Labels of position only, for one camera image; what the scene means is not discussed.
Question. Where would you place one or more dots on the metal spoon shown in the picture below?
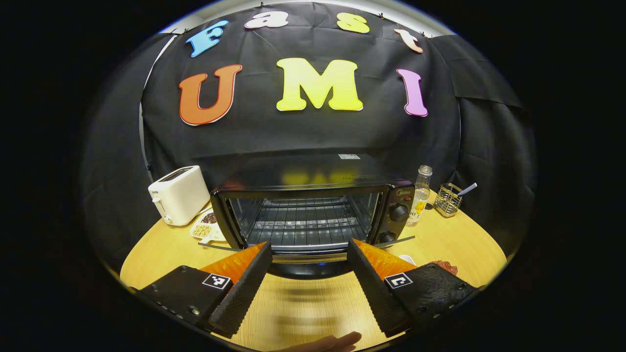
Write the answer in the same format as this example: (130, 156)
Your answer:
(467, 189)

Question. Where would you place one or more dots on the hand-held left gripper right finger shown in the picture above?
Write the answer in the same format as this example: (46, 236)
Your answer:
(376, 293)

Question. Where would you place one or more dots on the white rectangular container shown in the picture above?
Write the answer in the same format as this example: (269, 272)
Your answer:
(407, 259)

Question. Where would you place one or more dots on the white divided snack dish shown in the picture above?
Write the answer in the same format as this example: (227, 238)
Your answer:
(204, 230)

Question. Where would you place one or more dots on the black backdrop cloth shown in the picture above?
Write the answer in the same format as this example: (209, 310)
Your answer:
(303, 132)

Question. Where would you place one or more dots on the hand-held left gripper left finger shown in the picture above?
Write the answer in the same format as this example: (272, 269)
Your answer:
(242, 293)

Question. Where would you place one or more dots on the red meat steak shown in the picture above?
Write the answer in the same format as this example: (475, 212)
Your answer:
(444, 267)

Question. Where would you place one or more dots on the black electric oven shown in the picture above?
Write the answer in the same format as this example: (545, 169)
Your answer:
(313, 171)

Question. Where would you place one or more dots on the clear bottle with yellow label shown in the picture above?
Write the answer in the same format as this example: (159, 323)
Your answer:
(420, 195)

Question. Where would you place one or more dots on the white toaster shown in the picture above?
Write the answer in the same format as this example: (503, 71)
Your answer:
(181, 195)

